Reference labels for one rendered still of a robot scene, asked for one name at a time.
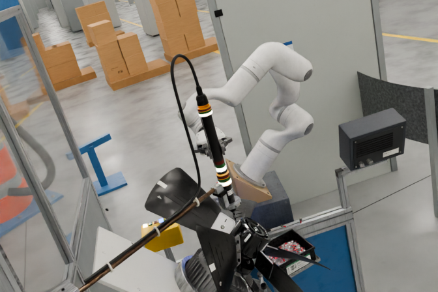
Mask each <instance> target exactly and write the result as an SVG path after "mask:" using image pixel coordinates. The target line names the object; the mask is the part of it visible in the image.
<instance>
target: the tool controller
mask: <svg viewBox="0 0 438 292"><path fill-rule="evenodd" d="M406 122H407V121H406V120H405V119H404V118H403V117H402V116H401V115H400V114H399V113H398V112H397V111H396V110H395V109H394V108H390V109H386V110H383V111H380V112H377V113H374V114H371V115H367V116H365V117H361V118H359V119H355V120H352V121H349V122H346V123H343V124H339V125H338V130H339V147H340V158H341V159H342V160H343V162H344V163H345V164H346V166H347V167H348V168H349V170H350V171H353V170H356V169H359V168H363V167H365V166H369V165H372V164H374V163H377V162H380V161H383V160H386V159H389V158H393V157H395V156H399V155H401V154H404V148H405V131H406Z"/></svg>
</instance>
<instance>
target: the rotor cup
mask: <svg viewBox="0 0 438 292"><path fill-rule="evenodd" d="M254 227H256V228H258V230H259V231H256V230H255V229H254ZM230 234H231V235H233V236H236V235H239V236H240V242H241V263H240V264H239V265H238V266H237V269H236V270H238V271H240V272H243V273H246V274H249V273H251V272H252V271H253V270H254V268H255V266H254V261H253V259H256V257H257V253H258V250H260V251H262V249H263V248H264V247H265V245H266V244H267V243H268V244H269V242H270V240H271V238H270V235H269V233H268V232H267V230H266V229H265V228H264V227H263V226H261V225H260V224H258V223H257V222H256V221H255V220H253V219H251V218H248V217H242V218H241V219H240V222H239V223H238V224H237V225H236V227H234V228H233V230H232V231H231V233H230ZM249 234H251V236H250V237H249V239H248V240H247V241H246V242H244V240H245V239H246V237H247V236H248V235H249ZM266 247H267V246H266ZM266 247H265V248H266ZM265 248H264V249H265ZM264 249H263V250H264Z"/></svg>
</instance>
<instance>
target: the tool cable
mask: <svg viewBox="0 0 438 292"><path fill-rule="evenodd" d="M178 57H182V58H183V59H185V60H186V62H187V63H188V64H189V66H190V68H191V71H192V73H193V76H194V80H195V83H196V87H199V82H198V79H197V76H196V72H195V70H194V67H193V65H192V63H191V62H190V60H189V58H187V57H186V56H185V55H183V54H177V55H175V56H174V58H173V59H172V61H171V67H170V72H171V81H172V85H173V90H174V93H175V97H176V100H177V104H178V107H179V111H180V114H181V118H182V122H183V125H184V129H185V131H186V135H187V138H188V142H189V144H190V148H191V152H192V156H193V158H194V163H195V166H196V171H197V179H198V185H197V190H196V193H195V194H194V196H193V197H192V199H191V200H190V201H189V202H188V203H187V204H185V205H184V206H183V207H182V208H180V209H179V210H178V211H177V212H175V213H174V214H173V215H171V216H170V217H169V218H168V219H166V220H165V221H163V222H162V223H161V224H160V225H158V226H157V227H155V226H154V227H153V230H152V231H150V232H149V233H148V234H146V235H145V236H144V237H142V238H140V240H138V241H137V242H135V243H134V244H133V245H132V246H130V247H128V248H127V249H126V250H125V251H123V252H122V253H120V254H119V255H118V256H116V257H115V258H113V259H112V260H111V261H110V262H106V264H105V265H104V266H103V267H101V268H100V269H98V270H97V271H96V272H95V273H93V274H92V275H90V276H89V277H88V278H86V279H85V280H84V283H85V284H86V283H87V282H88V281H90V280H92V279H93V278H94V277H95V276H97V275H98V274H100V273H101V272H102V271H103V270H105V269H106V268H108V267H109V268H110V269H111V271H110V272H113V269H112V267H111V264H113V263H114V262H116V261H117V260H118V259H119V258H121V257H123V256H124V255H125V254H126V253H128V252H129V251H131V249H133V248H134V247H136V246H137V245H138V244H139V243H141V242H142V241H144V240H145V239H146V238H147V237H149V236H150V235H152V234H153V233H154V232H157V233H158V235H157V237H159V236H160V232H159V229H160V228H161V227H162V226H164V225H165V224H166V223H168V222H169V221H170V220H172V219H173V218H174V217H176V216H177V215H178V214H179V213H180V212H182V211H183V210H184V209H185V208H187V206H189V205H190V204H191V203H192V202H195V201H196V202H197V207H198V206H199V201H198V199H197V198H196V197H197V195H198V194H199V191H200V188H201V176H200V172H199V166H198V162H197V158H196V154H195V151H194V147H193V144H192V140H191V137H190V133H189V131H188V127H187V124H186V120H185V118H184V113H183V109H182V106H181V102H180V99H179V95H178V92H177V87H176V84H175V78H174V70H173V69H174V64H175V60H176V59H177V58H178Z"/></svg>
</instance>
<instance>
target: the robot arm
mask: <svg viewBox="0 0 438 292"><path fill-rule="evenodd" d="M268 71H269V73H270V74H271V76H272V77H273V79H274V81H275V83H276V86H277V97H276V98H275V99H274V100H273V101H272V103H271V104H270V106H269V113H270V115H271V117H272V118H273V119H274V120H276V121H277V122H279V123H280V124H281V125H282V126H284V127H285V130H284V131H281V132H280V131H277V130H271V129H268V130H266V131H264V133H263V134H262V136H261V137H260V139H259V140H258V142H257V143H256V145H255V146H254V148H253V149H252V150H251V152H250V154H249V155H248V156H247V158H246V160H245V161H244V162H243V164H242V165H240V164H238V163H236V164H234V165H233V169H234V171H235V172H236V173H237V174H238V175H239V176H240V177H242V178H243V179H244V180H245V181H247V182H248V183H250V184H252V185H254V186H256V187H258V188H264V187H266V184H265V182H264V180H263V179H262V178H263V177H264V175H265V174H266V172H267V171H268V170H269V168H270V167H271V165H272V163H273V162H274V161H275V159H276V158H277V156H278V155H279V154H280V152H281V150H282V149H283V148H284V147H285V145H286V144H287V143H289V142H290V141H292V140H294V139H297V138H301V137H304V136H306V135H308V134H309V133H310V132H311V131H312V128H313V126H314V120H313V118H312V116H311V115H310V114H309V113H308V112H307V111H305V110H303V109H302V108H301V107H299V106H298V105H296V104H295V102H296V101H297V100H298V99H299V95H300V82H303V81H306V80H307V79H308V78H310V76H311V75H312V72H313V67H312V64H311V62H309V60H307V59H306V58H305V57H303V56H302V55H300V54H298V53H297V52H295V51H293V50H292V49H291V48H288V47H287V46H285V45H284V44H282V43H279V42H266V43H264V44H262V45H260V46H259V47H258V48H257V49H256V50H255V51H254V52H253V53H252V54H251V56H249V58H247V60H246V61H245V62H244V63H243V64H242V66H241V67H240V68H239V69H238V71H236V73H234V75H233V76H232V77H231V78H230V80H229V81H228V82H227V83H226V84H225V85H224V86H223V87H219V88H207V89H202V91H203V93H205V94H206V95H207V99H208V100H219V101H221V102H223V103H225V104H227V105H228V106H231V107H235V106H237V105H239V104H240V103H241V102H242V100H243V99H244V98H245V97H246V96H247V95H248V93H249V92H250V91H251V90H252V89H253V88H254V87H255V86H256V85H257V84H258V83H259V81H260V80H261V79H262V78H263V76H264V75H265V74H266V73H267V72H268ZM196 95H197V92H195V93H194V94H193V95H192V96H191V97H190V98H189V99H188V100H187V101H186V102H185V103H184V104H183V105H182V110H183V113H184V118H185V120H186V124H187V126H188V127H189V128H190V129H191V130H192V131H193V132H194V134H195V136H196V146H195V147H194V151H195V153H200V155H207V157H208V156H209V158H210V159H212V155H211V151H210V149H209V146H208V143H207V139H206V137H205V133H204V130H203V126H202V123H201V119H200V116H199V113H198V110H197V107H198V106H197V102H196ZM214 126H215V129H216V133H217V136H218V140H219V143H220V147H221V150H222V154H223V155H226V154H225V152H224V151H226V148H227V146H228V143H231V142H232V141H233V140H232V138H231V137H227V136H225V134H224V133H223V132H222V131H221V130H220V129H219V128H217V126H216V125H215V123H214Z"/></svg>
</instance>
